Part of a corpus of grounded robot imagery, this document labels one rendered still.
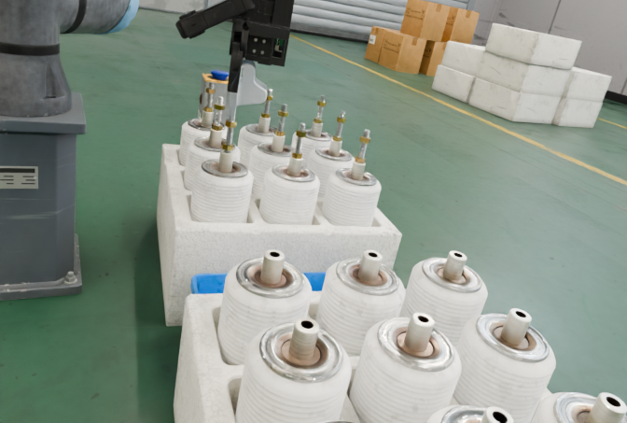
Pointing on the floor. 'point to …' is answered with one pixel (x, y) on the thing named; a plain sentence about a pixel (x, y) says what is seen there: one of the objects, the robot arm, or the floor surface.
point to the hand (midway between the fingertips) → (229, 110)
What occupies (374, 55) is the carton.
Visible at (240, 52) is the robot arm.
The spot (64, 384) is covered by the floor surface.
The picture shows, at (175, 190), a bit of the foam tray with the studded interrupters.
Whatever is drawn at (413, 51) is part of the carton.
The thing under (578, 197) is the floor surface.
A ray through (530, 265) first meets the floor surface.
